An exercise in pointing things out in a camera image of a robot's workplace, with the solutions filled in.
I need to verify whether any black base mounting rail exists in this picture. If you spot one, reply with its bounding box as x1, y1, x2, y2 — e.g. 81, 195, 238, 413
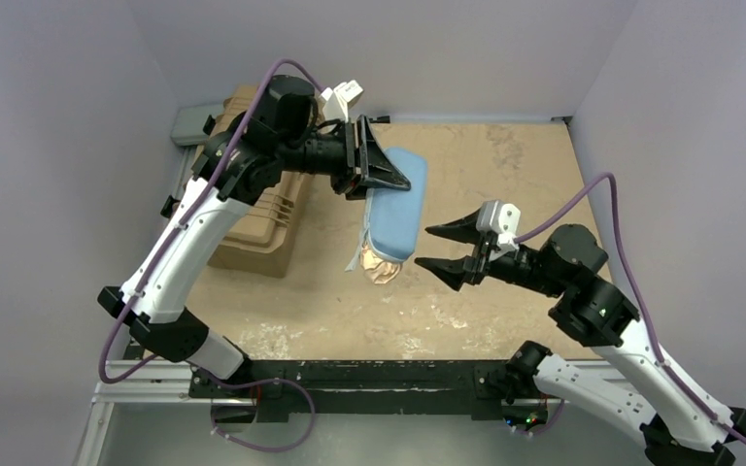
188, 359, 544, 422

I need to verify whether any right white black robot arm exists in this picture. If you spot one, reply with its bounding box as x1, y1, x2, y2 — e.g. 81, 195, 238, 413
418, 201, 746, 465

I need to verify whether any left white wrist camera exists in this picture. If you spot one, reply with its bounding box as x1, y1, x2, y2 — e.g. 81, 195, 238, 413
317, 80, 364, 123

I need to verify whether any tan plastic tool case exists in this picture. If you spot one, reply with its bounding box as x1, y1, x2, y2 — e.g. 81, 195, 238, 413
206, 85, 313, 279

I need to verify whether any blue umbrella sleeve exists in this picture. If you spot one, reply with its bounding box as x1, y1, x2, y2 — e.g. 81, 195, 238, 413
361, 148, 428, 263

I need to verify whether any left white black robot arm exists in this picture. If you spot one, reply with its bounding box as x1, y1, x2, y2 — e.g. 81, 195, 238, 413
97, 75, 428, 383

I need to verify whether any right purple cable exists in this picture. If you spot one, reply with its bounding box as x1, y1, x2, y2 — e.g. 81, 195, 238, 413
508, 172, 746, 449

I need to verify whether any grey metal corner box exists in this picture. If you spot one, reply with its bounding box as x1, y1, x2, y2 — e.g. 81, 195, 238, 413
170, 103, 224, 147

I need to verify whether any beige umbrella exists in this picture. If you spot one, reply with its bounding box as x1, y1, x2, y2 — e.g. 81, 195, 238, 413
345, 241, 403, 285

